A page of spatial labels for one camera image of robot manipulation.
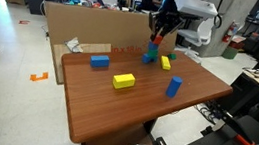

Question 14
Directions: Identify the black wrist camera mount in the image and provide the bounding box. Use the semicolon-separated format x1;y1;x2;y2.
158;0;181;17

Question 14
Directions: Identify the flat green block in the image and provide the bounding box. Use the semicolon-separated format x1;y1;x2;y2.
166;52;178;62

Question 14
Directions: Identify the green bin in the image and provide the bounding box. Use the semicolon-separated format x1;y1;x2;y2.
221;45;240;61

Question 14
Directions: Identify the long yellow block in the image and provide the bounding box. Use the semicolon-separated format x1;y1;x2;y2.
159;55;173;72

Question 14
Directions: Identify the green cube block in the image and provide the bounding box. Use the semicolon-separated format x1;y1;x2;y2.
147;48;160;60

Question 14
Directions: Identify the blue rectangular block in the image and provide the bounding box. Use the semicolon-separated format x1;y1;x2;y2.
89;52;112;71

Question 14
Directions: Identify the blue cube block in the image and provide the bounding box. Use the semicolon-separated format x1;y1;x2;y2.
148;41;161;53

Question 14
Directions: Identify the blue cylinder block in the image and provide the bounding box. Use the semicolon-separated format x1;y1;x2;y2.
165;75;184;99

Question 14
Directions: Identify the crumpled white cloth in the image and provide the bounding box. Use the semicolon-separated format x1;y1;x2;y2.
63;35;87;55

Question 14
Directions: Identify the short yellow block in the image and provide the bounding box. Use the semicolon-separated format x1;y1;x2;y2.
111;71;137;92

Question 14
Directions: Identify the white office chair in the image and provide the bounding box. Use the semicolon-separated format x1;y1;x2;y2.
172;12;223;67

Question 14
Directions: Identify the blue arch block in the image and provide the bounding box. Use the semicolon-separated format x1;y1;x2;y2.
141;52;159;66

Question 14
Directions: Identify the orange cube block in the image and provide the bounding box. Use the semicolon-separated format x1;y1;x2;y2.
152;33;165;47

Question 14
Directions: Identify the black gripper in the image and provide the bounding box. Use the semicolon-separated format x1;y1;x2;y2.
145;8;186;45

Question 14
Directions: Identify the large printed cardboard box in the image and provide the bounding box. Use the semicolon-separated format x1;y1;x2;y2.
38;0;181;67

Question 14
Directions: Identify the black floor cable bundle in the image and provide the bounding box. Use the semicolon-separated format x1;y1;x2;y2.
192;100;230;127

